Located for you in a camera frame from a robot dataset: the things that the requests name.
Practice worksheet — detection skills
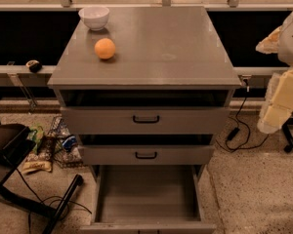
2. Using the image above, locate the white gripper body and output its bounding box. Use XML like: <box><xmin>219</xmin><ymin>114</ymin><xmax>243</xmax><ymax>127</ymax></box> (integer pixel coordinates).
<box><xmin>255</xmin><ymin>26</ymin><xmax>280</xmax><ymax>55</ymax></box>

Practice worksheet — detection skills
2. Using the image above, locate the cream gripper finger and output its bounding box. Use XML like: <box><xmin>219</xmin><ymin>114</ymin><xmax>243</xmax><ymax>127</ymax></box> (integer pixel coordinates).
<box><xmin>265</xmin><ymin>73</ymin><xmax>281</xmax><ymax>110</ymax></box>
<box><xmin>257</xmin><ymin>67</ymin><xmax>293</xmax><ymax>134</ymax></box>

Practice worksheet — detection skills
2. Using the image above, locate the orange fruit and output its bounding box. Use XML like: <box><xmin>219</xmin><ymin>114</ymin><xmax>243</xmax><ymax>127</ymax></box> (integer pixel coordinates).
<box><xmin>94</xmin><ymin>38</ymin><xmax>115</xmax><ymax>59</ymax></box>

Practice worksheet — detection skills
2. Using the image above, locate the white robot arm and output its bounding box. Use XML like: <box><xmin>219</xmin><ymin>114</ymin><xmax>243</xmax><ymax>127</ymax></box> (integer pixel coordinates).
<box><xmin>256</xmin><ymin>12</ymin><xmax>293</xmax><ymax>134</ymax></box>

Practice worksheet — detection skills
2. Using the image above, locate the grey drawer cabinet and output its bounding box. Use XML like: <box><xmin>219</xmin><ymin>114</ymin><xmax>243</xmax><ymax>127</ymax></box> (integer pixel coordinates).
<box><xmin>47</xmin><ymin>6</ymin><xmax>242</xmax><ymax>180</ymax></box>

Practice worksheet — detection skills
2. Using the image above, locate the grey open bottom drawer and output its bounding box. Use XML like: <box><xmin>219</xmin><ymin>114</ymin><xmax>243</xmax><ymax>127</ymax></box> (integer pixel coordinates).
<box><xmin>80</xmin><ymin>165</ymin><xmax>216</xmax><ymax>234</ymax></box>

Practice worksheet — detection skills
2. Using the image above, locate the grey middle drawer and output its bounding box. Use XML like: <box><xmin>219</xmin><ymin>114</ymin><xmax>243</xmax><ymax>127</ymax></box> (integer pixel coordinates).
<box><xmin>79</xmin><ymin>145</ymin><xmax>215</xmax><ymax>165</ymax></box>

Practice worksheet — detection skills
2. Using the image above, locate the grey top drawer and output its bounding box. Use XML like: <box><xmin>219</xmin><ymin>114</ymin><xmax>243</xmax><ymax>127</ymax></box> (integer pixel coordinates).
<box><xmin>61</xmin><ymin>107</ymin><xmax>229</xmax><ymax>135</ymax></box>

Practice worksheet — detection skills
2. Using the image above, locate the black wheeled stand base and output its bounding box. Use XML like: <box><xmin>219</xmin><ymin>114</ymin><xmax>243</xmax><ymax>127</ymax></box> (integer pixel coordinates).
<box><xmin>282</xmin><ymin>117</ymin><xmax>293</xmax><ymax>153</ymax></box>

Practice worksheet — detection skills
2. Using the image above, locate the white bowl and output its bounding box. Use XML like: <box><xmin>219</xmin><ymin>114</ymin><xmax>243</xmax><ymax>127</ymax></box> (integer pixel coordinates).
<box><xmin>78</xmin><ymin>6</ymin><xmax>109</xmax><ymax>31</ymax></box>

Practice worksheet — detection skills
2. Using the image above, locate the blue item in basket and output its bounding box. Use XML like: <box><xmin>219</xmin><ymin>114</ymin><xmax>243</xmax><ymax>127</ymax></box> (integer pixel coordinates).
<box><xmin>62</xmin><ymin>135</ymin><xmax>77</xmax><ymax>152</ymax></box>

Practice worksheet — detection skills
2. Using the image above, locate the black tape measure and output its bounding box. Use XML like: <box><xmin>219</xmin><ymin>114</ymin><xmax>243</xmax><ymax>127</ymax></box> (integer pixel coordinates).
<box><xmin>26</xmin><ymin>59</ymin><xmax>42</xmax><ymax>73</ymax></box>

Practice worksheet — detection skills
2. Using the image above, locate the green snack bag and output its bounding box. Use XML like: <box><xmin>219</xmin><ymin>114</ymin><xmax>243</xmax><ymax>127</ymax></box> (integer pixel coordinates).
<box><xmin>27</xmin><ymin>125</ymin><xmax>44</xmax><ymax>154</ymax></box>

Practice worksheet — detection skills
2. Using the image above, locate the yellow snack bag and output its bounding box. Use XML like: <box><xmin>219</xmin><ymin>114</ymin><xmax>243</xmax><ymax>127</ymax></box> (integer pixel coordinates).
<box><xmin>21</xmin><ymin>136</ymin><xmax>57</xmax><ymax>176</ymax></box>

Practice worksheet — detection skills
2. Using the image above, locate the black chair leg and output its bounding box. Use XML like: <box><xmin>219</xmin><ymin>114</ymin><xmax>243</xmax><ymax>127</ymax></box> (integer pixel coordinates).
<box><xmin>0</xmin><ymin>175</ymin><xmax>83</xmax><ymax>234</ymax></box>

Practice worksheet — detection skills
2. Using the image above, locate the black chair seat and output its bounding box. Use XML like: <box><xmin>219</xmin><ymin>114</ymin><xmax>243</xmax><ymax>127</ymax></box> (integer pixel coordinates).
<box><xmin>0</xmin><ymin>121</ymin><xmax>34</xmax><ymax>187</ymax></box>

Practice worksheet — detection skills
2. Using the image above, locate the black power adapter cable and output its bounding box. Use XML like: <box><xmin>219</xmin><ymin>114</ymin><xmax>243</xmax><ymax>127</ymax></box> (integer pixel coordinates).
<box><xmin>215</xmin><ymin>76</ymin><xmax>270</xmax><ymax>154</ymax></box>

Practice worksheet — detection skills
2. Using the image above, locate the black floor cable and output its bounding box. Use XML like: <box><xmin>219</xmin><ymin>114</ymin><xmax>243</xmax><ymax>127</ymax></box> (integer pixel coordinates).
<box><xmin>15</xmin><ymin>168</ymin><xmax>93</xmax><ymax>234</ymax></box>

